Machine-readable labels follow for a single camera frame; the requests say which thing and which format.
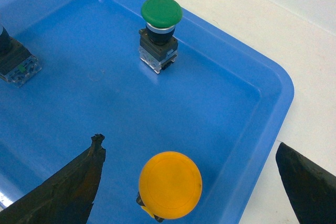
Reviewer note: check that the green mushroom push button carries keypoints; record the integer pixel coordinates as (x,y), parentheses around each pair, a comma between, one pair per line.
(158,48)

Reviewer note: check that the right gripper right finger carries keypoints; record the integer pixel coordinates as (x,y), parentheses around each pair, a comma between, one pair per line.
(309,187)

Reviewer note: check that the blue plastic tray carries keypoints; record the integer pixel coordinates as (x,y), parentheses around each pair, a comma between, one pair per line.
(221,103)

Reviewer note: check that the red mushroom push button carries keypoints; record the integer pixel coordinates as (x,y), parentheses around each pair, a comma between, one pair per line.
(18,65)

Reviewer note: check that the yellow mushroom push button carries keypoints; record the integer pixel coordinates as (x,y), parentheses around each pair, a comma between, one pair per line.
(170,186)

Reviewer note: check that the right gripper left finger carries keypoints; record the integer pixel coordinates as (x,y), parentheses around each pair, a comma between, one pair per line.
(65,197)

